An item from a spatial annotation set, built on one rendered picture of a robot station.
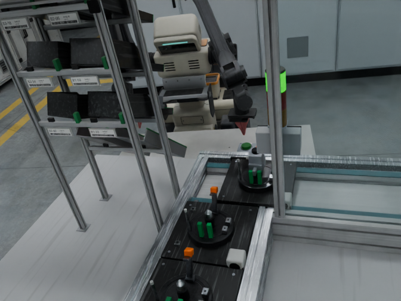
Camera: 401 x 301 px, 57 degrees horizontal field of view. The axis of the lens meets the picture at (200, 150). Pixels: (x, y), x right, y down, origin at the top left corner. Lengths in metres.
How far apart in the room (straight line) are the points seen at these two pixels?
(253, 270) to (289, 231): 0.22
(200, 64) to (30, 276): 1.17
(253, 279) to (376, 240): 0.39
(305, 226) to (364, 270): 0.19
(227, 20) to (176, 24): 2.38
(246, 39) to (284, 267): 3.30
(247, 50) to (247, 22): 0.30
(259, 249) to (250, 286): 0.12
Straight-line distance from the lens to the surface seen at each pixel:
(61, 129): 1.18
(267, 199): 1.21
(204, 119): 1.98
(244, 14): 4.12
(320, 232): 1.18
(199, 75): 1.86
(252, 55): 4.24
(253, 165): 1.22
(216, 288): 0.99
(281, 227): 1.19
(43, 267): 1.39
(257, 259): 1.05
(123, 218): 1.43
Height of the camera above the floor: 1.76
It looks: 32 degrees down
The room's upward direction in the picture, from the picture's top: 10 degrees counter-clockwise
